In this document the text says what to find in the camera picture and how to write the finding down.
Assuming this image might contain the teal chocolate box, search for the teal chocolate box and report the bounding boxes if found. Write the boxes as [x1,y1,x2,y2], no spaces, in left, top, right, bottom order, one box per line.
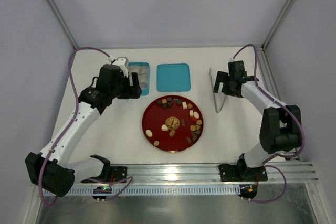
[129,62,150,96]

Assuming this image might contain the metal tongs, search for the metal tongs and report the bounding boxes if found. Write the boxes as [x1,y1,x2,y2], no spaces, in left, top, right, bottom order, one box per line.
[209,68,227,114]

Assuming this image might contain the white heart chocolate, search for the white heart chocolate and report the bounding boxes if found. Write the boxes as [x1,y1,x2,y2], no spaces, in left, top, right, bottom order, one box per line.
[161,125,168,131]

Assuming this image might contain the tan caramel square chocolate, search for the tan caramel square chocolate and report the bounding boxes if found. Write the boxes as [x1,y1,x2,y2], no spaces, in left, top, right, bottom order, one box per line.
[169,130,175,137]

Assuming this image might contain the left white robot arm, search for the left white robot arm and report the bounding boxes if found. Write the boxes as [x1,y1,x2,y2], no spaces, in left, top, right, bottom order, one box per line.
[25,63,142,197]

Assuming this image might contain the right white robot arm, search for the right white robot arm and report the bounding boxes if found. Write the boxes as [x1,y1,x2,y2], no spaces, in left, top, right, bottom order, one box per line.
[212,61,303,182]

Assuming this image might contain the white oval chocolate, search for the white oval chocolate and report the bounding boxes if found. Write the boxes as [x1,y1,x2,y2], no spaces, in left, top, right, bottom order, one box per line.
[193,111,200,119]
[145,130,153,137]

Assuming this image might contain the white oval chocolate right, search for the white oval chocolate right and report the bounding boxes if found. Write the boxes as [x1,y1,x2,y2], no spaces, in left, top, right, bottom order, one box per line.
[193,111,200,119]

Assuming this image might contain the cream rectangular chocolate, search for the cream rectangular chocolate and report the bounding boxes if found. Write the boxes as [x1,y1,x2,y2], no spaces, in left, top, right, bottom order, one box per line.
[182,101,188,109]

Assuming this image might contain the teal box lid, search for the teal box lid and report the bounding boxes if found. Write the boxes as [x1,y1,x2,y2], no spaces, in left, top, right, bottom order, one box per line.
[156,63,191,92]

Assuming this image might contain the round red lacquer tray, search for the round red lacquer tray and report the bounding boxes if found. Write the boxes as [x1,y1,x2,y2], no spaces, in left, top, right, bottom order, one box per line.
[141,94,205,153]

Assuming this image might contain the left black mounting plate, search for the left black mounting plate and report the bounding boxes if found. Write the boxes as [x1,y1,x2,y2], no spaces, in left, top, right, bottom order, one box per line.
[81,165,128,184]

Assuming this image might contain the black mounting plate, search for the black mounting plate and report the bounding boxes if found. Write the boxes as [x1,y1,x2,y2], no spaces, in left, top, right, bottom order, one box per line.
[218,164,268,182]
[81,165,128,184]

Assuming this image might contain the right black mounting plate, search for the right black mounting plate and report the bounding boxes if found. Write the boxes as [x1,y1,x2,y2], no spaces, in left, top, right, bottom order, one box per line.
[218,164,268,182]

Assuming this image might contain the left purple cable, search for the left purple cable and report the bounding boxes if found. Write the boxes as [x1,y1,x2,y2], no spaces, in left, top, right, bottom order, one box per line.
[38,47,134,206]

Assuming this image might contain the purple cable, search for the purple cable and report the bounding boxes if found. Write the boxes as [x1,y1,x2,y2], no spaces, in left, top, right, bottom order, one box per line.
[232,44,308,203]
[38,47,134,206]

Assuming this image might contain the white slotted cable duct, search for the white slotted cable duct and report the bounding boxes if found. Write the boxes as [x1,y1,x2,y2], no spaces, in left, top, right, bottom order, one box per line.
[66,183,240,197]

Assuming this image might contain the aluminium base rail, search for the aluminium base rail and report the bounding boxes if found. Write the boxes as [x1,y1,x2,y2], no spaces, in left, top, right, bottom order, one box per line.
[111,162,319,184]

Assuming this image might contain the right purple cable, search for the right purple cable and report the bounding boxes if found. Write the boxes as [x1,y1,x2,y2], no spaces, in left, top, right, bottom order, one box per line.
[232,44,308,203]

